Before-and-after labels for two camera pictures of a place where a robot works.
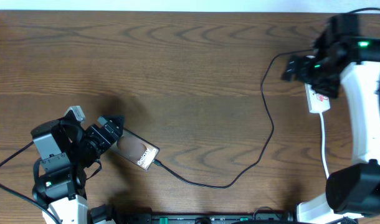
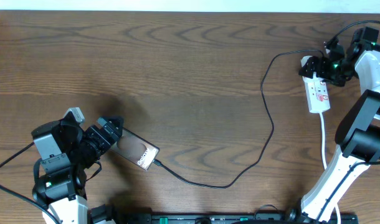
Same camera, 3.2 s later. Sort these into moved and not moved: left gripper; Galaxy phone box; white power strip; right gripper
Moved: right gripper
Not moved: white power strip; Galaxy phone box; left gripper
